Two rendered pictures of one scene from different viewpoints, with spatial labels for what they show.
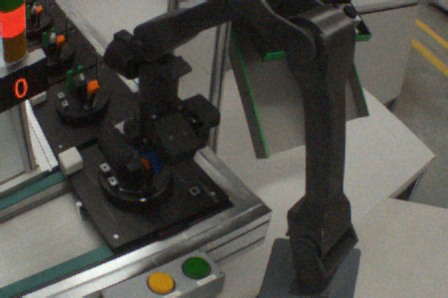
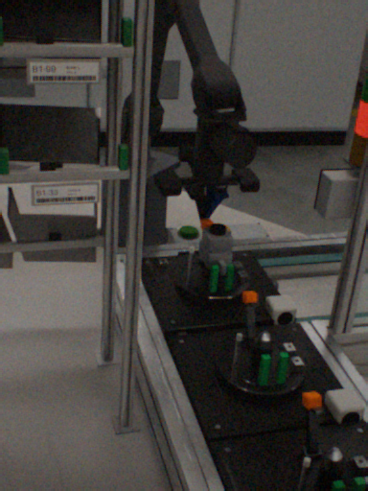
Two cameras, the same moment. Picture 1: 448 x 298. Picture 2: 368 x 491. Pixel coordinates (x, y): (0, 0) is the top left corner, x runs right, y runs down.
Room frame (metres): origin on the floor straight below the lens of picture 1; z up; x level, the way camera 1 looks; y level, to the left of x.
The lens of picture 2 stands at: (1.76, 0.56, 1.72)
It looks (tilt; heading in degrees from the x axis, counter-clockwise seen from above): 30 degrees down; 203
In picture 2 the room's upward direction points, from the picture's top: 5 degrees clockwise
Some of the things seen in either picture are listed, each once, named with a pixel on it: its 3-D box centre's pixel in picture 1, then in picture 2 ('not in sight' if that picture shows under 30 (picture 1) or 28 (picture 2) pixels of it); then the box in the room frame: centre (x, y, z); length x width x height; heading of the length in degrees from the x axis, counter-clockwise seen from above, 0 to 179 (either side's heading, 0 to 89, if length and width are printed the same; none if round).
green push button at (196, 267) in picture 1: (196, 268); (188, 233); (0.48, 0.02, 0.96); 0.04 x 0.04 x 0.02
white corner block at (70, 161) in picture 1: (71, 163); (280, 311); (0.66, 0.29, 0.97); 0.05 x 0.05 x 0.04; 41
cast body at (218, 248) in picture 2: (129, 137); (218, 246); (0.66, 0.16, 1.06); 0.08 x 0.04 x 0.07; 41
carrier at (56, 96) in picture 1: (81, 88); (263, 352); (0.85, 0.32, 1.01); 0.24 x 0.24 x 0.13; 41
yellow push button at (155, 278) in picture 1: (160, 283); not in sight; (0.43, 0.07, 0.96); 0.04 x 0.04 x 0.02
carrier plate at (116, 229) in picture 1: (133, 182); (211, 290); (0.65, 0.15, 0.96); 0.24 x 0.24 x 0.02; 41
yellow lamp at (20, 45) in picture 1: (14, 42); (367, 148); (0.62, 0.37, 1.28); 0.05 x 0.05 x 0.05
